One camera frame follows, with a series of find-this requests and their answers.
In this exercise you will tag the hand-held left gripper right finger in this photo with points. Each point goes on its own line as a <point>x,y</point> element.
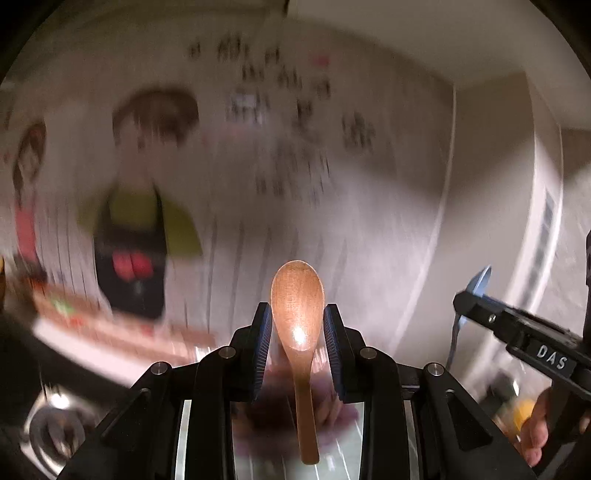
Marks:
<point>331,327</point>

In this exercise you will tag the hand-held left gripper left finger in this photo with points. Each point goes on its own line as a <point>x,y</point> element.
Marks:
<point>263,327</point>

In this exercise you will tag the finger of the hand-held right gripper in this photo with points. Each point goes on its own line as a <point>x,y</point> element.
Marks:
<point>480,311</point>

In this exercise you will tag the blue plastic spoon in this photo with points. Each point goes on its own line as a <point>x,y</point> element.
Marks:
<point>482,279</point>

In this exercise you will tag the brown wooden spoon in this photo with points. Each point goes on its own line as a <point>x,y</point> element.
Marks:
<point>298,295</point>

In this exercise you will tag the purple utensil holder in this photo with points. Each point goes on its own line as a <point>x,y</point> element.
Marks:
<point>279,406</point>

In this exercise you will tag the person's right hand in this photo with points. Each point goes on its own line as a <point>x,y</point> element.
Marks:
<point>535,429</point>

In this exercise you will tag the gas stove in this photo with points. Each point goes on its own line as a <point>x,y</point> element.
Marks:
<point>55,424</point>

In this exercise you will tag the cartoon wall poster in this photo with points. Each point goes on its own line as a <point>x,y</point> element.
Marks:
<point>138,184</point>

